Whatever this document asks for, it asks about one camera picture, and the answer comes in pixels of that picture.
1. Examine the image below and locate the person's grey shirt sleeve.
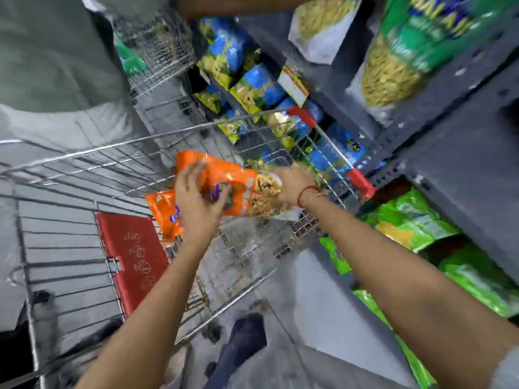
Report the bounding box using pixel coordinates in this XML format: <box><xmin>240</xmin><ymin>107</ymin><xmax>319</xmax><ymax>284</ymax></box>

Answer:
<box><xmin>488</xmin><ymin>346</ymin><xmax>519</xmax><ymax>389</ymax></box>

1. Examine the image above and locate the red-ended cart handle bar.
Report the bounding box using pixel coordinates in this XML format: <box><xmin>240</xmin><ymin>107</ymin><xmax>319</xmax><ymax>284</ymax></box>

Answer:
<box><xmin>287</xmin><ymin>105</ymin><xmax>376</xmax><ymax>202</ymax></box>

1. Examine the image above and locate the grey metal shelf rack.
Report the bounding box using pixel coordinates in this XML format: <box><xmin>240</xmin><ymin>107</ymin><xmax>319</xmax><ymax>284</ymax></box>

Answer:
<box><xmin>235</xmin><ymin>0</ymin><xmax>519</xmax><ymax>285</ymax></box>

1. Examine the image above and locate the orange snack packet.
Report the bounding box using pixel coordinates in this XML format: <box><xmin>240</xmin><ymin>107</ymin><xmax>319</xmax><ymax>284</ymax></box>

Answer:
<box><xmin>145</xmin><ymin>190</ymin><xmax>184</xmax><ymax>242</ymax></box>
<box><xmin>174</xmin><ymin>150</ymin><xmax>289</xmax><ymax>218</ymax></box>

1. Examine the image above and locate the person's right hand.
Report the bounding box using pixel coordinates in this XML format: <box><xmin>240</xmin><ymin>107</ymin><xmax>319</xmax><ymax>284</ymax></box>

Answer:
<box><xmin>269</xmin><ymin>166</ymin><xmax>322</xmax><ymax>209</ymax></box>

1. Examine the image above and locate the metal wire basket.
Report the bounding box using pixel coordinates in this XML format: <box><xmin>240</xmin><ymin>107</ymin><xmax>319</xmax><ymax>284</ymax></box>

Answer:
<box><xmin>111</xmin><ymin>10</ymin><xmax>196</xmax><ymax>99</ymax></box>

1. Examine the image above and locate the white packet of yellow snack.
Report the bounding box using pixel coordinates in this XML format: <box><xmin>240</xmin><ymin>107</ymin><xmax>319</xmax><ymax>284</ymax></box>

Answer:
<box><xmin>288</xmin><ymin>0</ymin><xmax>362</xmax><ymax>65</ymax></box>

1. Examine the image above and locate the person's left forearm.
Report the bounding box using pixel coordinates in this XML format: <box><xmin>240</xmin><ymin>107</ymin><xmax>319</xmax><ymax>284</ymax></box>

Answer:
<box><xmin>75</xmin><ymin>229</ymin><xmax>223</xmax><ymax>389</ymax></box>

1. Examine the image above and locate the metal wire shopping cart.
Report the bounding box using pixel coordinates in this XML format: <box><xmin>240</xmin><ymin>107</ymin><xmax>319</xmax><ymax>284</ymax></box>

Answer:
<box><xmin>0</xmin><ymin>106</ymin><xmax>375</xmax><ymax>389</ymax></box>

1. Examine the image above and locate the person's blue trouser leg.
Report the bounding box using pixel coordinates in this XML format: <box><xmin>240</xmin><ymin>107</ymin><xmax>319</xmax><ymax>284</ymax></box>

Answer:
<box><xmin>204</xmin><ymin>312</ymin><xmax>269</xmax><ymax>389</ymax></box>

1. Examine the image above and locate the small green packet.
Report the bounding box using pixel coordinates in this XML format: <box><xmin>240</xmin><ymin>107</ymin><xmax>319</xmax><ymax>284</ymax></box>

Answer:
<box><xmin>115</xmin><ymin>34</ymin><xmax>148</xmax><ymax>76</ymax></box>

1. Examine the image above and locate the red thread wrist bracelet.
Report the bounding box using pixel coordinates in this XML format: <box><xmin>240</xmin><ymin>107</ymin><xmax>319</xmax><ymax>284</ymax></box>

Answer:
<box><xmin>297</xmin><ymin>185</ymin><xmax>328</xmax><ymax>208</ymax></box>

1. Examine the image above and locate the red plastic cart seat flap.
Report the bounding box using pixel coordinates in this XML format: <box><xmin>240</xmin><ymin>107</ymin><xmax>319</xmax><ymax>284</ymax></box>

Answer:
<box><xmin>95</xmin><ymin>212</ymin><xmax>169</xmax><ymax>317</ymax></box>

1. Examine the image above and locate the person's right forearm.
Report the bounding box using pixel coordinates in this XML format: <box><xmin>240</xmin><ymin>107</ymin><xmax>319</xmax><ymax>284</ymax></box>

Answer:
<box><xmin>299</xmin><ymin>190</ymin><xmax>519</xmax><ymax>389</ymax></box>

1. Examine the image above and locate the row of blue snack packets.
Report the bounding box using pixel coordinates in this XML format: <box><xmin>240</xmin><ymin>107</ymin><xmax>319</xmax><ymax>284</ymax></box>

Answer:
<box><xmin>194</xmin><ymin>17</ymin><xmax>388</xmax><ymax>183</ymax></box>

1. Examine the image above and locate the person's left hand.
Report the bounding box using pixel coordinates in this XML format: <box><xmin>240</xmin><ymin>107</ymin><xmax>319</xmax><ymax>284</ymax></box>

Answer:
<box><xmin>174</xmin><ymin>160</ymin><xmax>232</xmax><ymax>240</ymax></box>

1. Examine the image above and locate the large green yellow snack packet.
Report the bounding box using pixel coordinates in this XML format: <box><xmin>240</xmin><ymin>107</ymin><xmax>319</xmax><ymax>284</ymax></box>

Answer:
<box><xmin>348</xmin><ymin>0</ymin><xmax>519</xmax><ymax>120</ymax></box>

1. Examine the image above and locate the bright green snack packet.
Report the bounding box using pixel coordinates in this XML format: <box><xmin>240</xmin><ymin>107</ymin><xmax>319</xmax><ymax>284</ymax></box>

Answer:
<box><xmin>359</xmin><ymin>187</ymin><xmax>461</xmax><ymax>253</ymax></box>
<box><xmin>352</xmin><ymin>289</ymin><xmax>438</xmax><ymax>389</ymax></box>
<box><xmin>320</xmin><ymin>236</ymin><xmax>354</xmax><ymax>277</ymax></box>
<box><xmin>438</xmin><ymin>242</ymin><xmax>519</xmax><ymax>318</ymax></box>

